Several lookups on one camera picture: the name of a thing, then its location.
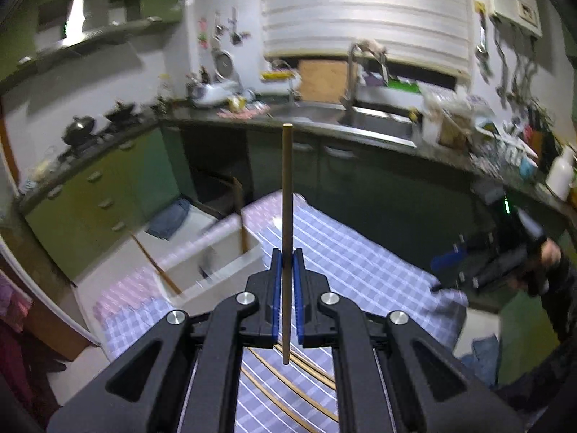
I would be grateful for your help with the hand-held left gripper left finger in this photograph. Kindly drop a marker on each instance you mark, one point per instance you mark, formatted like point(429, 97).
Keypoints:
point(276, 288)

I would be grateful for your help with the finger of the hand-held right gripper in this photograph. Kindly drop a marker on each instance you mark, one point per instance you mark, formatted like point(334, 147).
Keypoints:
point(446, 261)
point(450, 285)

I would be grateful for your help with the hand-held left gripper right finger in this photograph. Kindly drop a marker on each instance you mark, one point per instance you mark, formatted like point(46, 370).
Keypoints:
point(298, 293)

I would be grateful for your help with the white plastic utensil holder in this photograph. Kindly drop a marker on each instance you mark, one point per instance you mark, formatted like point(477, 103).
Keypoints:
point(216, 275)

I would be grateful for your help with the wooden chopstick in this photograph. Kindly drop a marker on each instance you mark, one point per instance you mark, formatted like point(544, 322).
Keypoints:
point(244, 234)
point(155, 264)
point(293, 370)
point(286, 189)
point(315, 365)
point(288, 392)

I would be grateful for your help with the person's right forearm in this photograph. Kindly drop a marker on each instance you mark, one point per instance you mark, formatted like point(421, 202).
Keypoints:
point(561, 306)

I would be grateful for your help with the person's right hand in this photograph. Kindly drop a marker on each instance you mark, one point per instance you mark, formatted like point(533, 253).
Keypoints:
point(551, 255)

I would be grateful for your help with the purple checked tablecloth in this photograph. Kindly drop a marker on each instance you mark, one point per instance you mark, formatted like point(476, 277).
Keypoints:
point(360, 270)

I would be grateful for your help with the white plastic bottle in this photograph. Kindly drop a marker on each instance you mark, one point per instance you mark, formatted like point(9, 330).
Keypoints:
point(561, 171)

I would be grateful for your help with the brown cardboard box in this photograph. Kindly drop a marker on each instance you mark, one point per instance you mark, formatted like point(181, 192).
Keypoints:
point(221, 194)

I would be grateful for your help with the blue denim cloth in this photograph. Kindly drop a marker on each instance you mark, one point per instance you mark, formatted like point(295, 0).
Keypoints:
point(171, 218)

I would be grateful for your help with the clear plastic bag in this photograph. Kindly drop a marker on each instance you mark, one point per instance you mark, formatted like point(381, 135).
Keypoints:
point(444, 121)

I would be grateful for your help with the steel kitchen sink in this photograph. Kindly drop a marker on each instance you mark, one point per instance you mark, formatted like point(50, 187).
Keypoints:
point(356, 119)

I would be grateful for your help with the green lower cabinets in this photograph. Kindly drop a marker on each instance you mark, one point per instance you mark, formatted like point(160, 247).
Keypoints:
point(99, 189)

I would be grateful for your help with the tall steel faucet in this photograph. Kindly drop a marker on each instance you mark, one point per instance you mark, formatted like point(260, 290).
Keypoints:
point(360, 72)

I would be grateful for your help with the small steel faucet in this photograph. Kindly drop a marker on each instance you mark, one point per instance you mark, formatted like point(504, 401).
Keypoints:
point(288, 76)

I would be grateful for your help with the wooden cutting board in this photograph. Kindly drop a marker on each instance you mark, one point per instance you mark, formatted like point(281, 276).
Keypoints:
point(322, 81)

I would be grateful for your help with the yellow sponge holder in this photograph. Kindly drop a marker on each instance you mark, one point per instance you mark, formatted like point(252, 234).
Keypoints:
point(277, 75)

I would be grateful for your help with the white rice cooker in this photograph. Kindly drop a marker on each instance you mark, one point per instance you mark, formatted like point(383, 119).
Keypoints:
point(216, 83)

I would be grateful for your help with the black wok with lid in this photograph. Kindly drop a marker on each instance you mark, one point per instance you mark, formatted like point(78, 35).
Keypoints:
point(79, 128)

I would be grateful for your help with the white window blind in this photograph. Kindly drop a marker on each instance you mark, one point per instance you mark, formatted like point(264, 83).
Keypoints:
point(360, 9)

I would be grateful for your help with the steel range hood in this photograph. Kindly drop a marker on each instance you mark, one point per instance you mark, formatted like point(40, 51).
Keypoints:
point(85, 27)

